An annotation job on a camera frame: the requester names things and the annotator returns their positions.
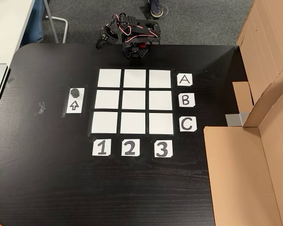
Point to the black round token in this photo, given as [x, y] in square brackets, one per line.
[74, 92]

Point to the white square paper sheet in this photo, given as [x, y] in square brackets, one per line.
[160, 79]
[134, 78]
[132, 123]
[107, 99]
[133, 100]
[161, 123]
[104, 122]
[160, 100]
[109, 78]

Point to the red black bar clamp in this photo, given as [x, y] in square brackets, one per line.
[142, 44]

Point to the person's foot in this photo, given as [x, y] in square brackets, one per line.
[156, 8]

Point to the grey metal table leg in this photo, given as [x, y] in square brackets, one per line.
[52, 26]

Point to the person's leg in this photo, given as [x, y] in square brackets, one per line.
[35, 21]

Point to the paper sheet with arrow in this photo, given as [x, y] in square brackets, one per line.
[74, 106]

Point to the paper sheet with letter A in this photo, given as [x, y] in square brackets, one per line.
[185, 80]

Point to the crumpled grey tape piece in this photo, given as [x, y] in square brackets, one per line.
[40, 108]

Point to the white table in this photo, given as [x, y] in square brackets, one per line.
[9, 23]

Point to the paper sheet with letter B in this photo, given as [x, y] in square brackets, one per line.
[186, 100]

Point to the flat grey tape piece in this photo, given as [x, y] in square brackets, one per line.
[10, 82]

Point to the paper sheet with number 1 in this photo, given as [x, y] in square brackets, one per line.
[101, 147]

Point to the paper sheet with number 2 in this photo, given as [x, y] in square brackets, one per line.
[130, 147]

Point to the paper sheet with letter C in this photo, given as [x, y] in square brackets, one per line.
[188, 124]

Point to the paper sheet with number 3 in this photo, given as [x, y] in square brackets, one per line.
[163, 148]

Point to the grey tape strip on cardboard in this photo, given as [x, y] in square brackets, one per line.
[234, 119]

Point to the brown cardboard panel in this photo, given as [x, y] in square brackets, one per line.
[238, 176]
[268, 47]

